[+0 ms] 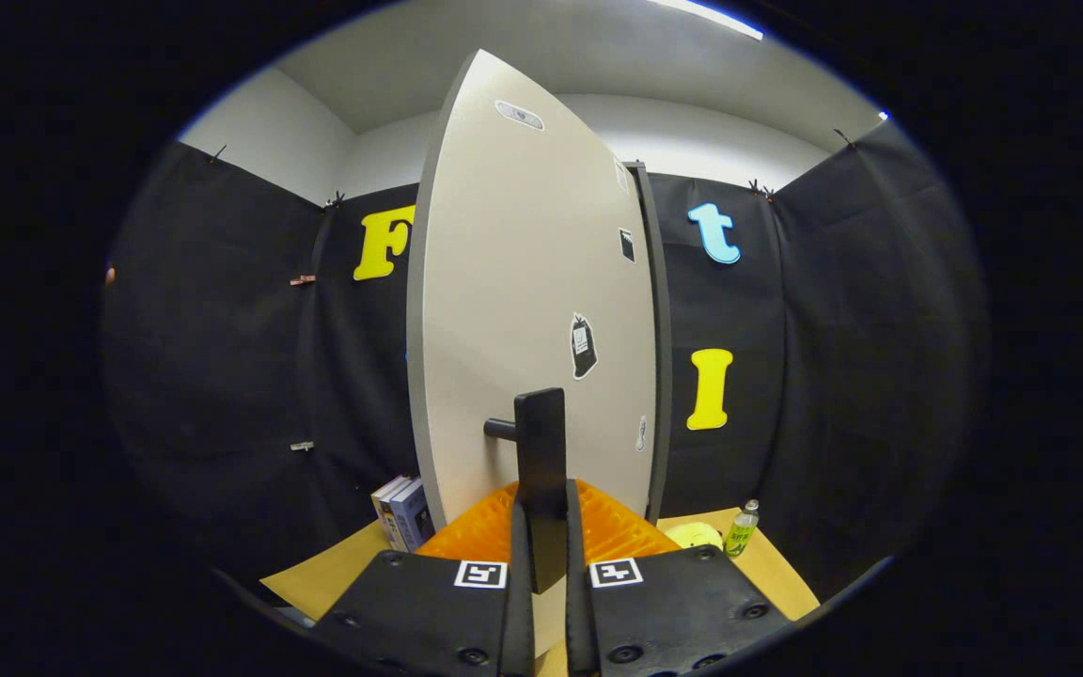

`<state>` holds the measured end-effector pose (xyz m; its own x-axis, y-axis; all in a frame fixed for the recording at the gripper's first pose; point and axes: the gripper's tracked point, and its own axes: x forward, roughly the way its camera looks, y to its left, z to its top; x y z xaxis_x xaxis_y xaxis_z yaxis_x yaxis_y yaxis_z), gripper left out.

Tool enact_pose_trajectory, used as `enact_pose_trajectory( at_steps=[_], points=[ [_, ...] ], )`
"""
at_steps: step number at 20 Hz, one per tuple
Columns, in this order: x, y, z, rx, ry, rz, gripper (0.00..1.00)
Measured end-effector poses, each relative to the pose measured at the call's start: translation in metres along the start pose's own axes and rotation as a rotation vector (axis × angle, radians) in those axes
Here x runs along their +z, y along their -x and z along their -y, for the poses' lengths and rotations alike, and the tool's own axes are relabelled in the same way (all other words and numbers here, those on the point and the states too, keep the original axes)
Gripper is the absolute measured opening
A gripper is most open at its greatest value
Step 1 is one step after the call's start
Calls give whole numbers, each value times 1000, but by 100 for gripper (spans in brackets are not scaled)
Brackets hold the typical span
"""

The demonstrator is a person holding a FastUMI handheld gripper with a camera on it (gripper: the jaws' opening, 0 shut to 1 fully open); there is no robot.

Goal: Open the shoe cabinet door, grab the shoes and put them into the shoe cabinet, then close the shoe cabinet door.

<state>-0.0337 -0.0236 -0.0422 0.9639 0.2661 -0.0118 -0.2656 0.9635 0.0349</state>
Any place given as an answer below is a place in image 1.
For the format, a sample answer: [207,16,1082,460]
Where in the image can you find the green drink bottle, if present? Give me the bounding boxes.
[723,499,761,559]

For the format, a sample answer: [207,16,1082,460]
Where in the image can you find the beige shoe cabinet door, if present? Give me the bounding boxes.
[407,49,661,663]

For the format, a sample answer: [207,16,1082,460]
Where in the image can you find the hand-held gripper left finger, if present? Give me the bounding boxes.
[309,480,537,677]

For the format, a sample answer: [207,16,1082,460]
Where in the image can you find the yellow object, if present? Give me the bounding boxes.
[664,522,725,551]

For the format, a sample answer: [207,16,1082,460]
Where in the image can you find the blue book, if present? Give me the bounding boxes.
[389,478,435,553]

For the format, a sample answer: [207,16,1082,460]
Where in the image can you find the black backdrop cloth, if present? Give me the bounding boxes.
[100,120,990,603]

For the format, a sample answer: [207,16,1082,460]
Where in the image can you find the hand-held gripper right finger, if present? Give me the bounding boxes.
[564,479,793,677]

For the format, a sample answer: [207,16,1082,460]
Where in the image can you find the ceiling light strip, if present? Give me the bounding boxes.
[650,0,764,41]

